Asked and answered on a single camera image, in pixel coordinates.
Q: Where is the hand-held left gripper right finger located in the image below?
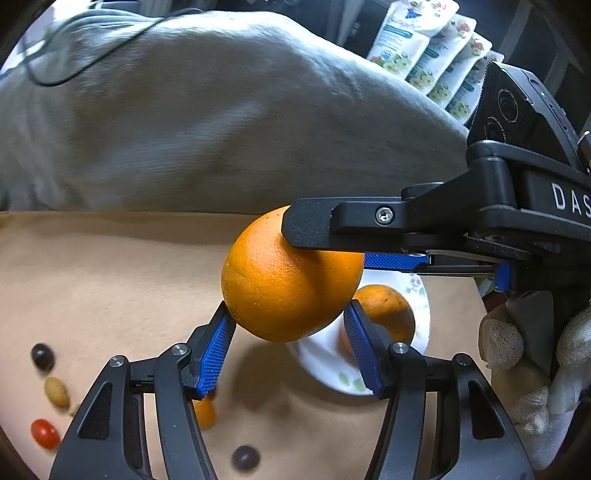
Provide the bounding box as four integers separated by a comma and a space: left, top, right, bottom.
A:
342, 299, 536, 480

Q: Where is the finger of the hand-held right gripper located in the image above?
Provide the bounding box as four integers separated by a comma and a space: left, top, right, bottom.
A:
364, 249, 509, 278
281, 184, 472, 254

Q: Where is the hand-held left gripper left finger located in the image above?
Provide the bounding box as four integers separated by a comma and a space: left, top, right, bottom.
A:
48, 302, 238, 480

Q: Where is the speckled orange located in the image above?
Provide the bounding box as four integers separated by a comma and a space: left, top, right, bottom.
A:
339, 285, 416, 365

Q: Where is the white floral plate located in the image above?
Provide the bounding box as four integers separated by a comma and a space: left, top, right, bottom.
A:
286, 272, 432, 395

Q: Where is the small mandarin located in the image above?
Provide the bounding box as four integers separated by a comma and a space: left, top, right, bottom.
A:
193, 396, 217, 430

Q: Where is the large smooth orange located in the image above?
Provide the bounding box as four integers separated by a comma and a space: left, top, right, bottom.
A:
222, 206, 365, 343

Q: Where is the dark grape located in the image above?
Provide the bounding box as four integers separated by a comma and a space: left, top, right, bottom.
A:
30, 343, 57, 372
232, 445, 260, 472

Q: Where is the tan longan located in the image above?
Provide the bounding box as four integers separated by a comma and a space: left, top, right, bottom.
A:
44, 377, 71, 409

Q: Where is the red cherry tomato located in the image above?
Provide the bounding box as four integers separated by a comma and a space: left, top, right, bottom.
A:
30, 418, 62, 450

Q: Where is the person's right hand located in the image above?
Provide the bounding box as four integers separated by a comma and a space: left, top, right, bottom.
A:
478, 307, 591, 469

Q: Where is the grey blanket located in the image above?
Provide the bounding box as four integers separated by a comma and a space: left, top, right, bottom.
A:
0, 9, 472, 215

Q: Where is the row of white printed pouches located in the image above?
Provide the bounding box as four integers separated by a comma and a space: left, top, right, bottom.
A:
367, 0, 506, 130

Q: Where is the black cable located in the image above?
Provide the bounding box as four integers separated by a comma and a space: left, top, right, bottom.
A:
18, 0, 195, 88

